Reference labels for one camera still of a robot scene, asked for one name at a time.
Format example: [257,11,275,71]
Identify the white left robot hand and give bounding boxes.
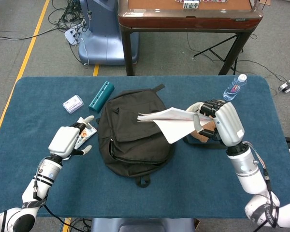
[48,115,95,160]

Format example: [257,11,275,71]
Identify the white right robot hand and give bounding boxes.
[186,99,245,147]

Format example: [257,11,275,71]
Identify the white paper booklet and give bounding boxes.
[137,107,215,145]

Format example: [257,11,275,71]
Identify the black fabric backpack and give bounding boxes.
[96,84,227,189]

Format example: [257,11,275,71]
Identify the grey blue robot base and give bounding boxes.
[90,218,196,232]

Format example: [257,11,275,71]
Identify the white printed fabric pouch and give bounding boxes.
[73,116,98,150]

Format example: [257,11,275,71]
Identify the clear plastic water bottle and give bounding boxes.
[222,73,248,102]

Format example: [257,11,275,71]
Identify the small white plastic box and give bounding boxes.
[62,94,85,114]

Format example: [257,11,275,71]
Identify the teal cylindrical pencil case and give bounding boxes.
[88,81,116,114]

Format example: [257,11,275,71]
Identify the blue felt table cover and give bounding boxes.
[0,75,290,219]

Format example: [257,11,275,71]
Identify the white power strip with plugs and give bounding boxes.
[64,23,87,46]

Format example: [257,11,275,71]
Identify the blue grey machine base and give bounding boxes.
[78,0,140,66]

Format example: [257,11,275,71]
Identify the brown mahjong table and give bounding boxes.
[117,0,264,76]

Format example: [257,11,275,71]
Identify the black floor cable bundle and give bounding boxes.
[48,0,90,31]

